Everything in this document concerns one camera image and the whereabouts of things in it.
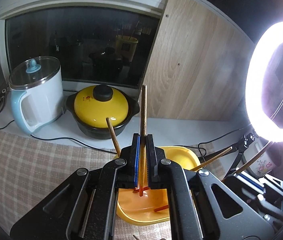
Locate yellow plastic bin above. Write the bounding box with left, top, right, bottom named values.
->
left=116, top=146, right=200, bottom=226

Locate red wooden chopstick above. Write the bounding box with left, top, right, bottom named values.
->
left=106, top=118, right=121, bottom=157

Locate floral white slow cooker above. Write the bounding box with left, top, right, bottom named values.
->
left=247, top=143, right=282, bottom=178

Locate black tripod stand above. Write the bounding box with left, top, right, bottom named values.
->
left=197, top=129, right=258, bottom=177

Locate plaid pink table mat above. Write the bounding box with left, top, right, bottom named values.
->
left=0, top=125, right=172, bottom=240

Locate yellow lid black pot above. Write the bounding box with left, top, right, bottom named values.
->
left=65, top=85, right=140, bottom=140

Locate white blue electric kettle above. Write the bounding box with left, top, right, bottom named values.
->
left=9, top=56, right=64, bottom=135

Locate light wood panel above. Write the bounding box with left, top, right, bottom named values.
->
left=144, top=0, right=254, bottom=121

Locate black ring light cable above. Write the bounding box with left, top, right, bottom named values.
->
left=181, top=127, right=252, bottom=164

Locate black kettle cable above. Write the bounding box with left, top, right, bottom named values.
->
left=0, top=119, right=118, bottom=153

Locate white ring light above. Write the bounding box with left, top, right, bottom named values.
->
left=245, top=22, right=283, bottom=142

